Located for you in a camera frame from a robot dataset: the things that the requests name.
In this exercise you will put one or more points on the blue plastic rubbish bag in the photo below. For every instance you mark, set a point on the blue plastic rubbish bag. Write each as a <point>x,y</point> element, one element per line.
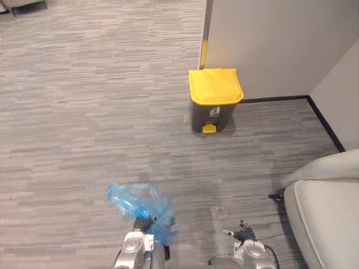
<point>131,200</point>

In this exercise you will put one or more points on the dark robot foot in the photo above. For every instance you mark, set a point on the dark robot foot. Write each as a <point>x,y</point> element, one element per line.
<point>167,252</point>

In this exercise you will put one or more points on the yellow trash can pedal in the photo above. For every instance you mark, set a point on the yellow trash can pedal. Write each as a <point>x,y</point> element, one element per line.
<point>209,128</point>

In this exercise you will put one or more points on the black sofa leg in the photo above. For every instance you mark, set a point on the black sofa leg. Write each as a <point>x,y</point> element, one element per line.
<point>276,196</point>

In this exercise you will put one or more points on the yellow wall corner strip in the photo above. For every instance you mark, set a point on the yellow wall corner strip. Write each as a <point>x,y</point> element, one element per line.
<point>203,53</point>

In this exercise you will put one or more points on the grey seat with dark base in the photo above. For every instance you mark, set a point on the grey seat with dark base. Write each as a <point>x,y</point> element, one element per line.
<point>25,5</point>

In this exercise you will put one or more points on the light grey sofa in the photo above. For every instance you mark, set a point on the light grey sofa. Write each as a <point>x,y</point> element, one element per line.
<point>322,218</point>

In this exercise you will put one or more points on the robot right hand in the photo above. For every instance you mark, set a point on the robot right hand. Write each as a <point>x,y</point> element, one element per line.
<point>242,231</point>

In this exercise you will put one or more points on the black baseboard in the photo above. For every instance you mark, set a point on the black baseboard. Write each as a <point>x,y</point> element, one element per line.
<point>317,112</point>

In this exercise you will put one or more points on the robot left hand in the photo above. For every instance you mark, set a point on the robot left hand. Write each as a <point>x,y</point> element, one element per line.
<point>142,223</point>

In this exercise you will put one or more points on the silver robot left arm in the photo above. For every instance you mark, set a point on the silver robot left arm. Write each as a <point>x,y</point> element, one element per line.
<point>131,249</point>

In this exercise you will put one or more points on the grey pedal trash can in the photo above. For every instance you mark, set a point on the grey pedal trash can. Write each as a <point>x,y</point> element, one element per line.
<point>210,112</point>

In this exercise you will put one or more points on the yellow trash can lid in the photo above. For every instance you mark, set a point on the yellow trash can lid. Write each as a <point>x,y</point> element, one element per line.
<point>214,84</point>

